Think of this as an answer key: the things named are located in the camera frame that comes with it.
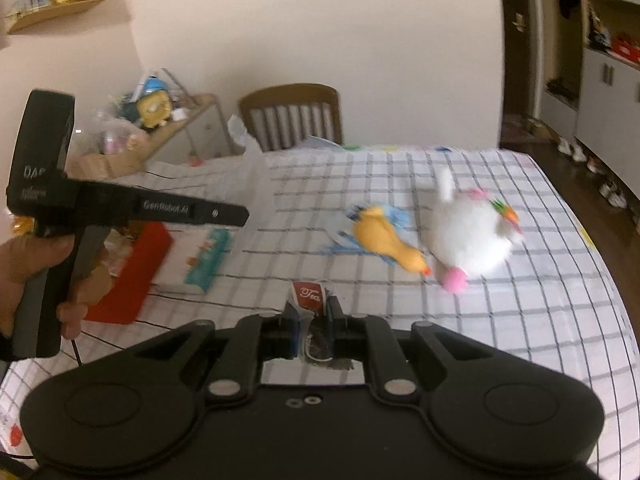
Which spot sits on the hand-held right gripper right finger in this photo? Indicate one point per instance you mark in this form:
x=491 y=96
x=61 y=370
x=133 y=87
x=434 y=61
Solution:
x=345 y=335

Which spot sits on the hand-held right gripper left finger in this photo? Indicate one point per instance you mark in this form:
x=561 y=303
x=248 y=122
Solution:
x=280 y=335

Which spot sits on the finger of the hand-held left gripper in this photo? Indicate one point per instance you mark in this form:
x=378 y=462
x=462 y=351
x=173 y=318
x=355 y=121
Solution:
x=225 y=214

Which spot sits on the red label tea bag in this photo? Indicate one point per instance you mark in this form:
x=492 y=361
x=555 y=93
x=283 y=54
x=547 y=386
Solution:
x=308 y=294

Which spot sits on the clear plastic bag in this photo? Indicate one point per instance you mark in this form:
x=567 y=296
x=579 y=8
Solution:
x=250 y=160

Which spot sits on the person's left hand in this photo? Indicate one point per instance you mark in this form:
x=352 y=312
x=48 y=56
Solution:
x=22 y=265

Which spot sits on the teal and white tissue box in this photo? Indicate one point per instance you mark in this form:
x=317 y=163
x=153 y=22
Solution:
x=210 y=262

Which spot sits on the beige cardboard box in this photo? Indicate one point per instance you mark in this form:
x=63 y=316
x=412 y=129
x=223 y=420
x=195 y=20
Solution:
x=100 y=165

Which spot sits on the plastic bag of toys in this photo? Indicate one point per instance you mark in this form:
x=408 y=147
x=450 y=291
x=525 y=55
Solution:
x=117 y=135

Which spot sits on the wooden drawer cabinet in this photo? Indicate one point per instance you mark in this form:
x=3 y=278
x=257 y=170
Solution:
x=200 y=130

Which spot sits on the red open box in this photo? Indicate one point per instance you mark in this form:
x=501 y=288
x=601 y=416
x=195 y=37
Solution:
x=140 y=265

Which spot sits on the yellow rubber chicken toy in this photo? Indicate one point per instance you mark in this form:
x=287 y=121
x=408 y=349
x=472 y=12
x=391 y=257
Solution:
x=382 y=235

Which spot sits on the yellow toy clock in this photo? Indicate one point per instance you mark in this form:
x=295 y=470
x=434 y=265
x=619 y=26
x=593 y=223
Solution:
x=154 y=110

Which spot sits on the light blue cloth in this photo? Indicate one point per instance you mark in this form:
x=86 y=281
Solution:
x=320 y=142

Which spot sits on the blue and white plastic bag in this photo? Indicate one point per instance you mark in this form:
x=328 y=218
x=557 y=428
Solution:
x=395 y=217

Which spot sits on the blue round toy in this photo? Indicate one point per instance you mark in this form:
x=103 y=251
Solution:
x=156 y=84

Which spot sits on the wooden chair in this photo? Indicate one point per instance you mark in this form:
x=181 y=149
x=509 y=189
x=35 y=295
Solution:
x=290 y=95

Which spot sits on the white plush rabbit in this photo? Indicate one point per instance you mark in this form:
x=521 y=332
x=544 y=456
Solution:
x=470 y=232

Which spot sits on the colourful printed table mat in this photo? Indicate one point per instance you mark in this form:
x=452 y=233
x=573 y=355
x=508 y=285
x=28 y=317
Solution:
x=390 y=148

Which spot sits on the wooden door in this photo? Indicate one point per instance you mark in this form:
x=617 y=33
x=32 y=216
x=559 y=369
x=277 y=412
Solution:
x=520 y=60

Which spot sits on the grey shoe cabinet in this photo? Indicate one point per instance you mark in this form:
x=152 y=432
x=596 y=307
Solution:
x=605 y=110

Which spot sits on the red storage box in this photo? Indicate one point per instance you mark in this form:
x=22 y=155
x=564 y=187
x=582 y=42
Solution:
x=627 y=49

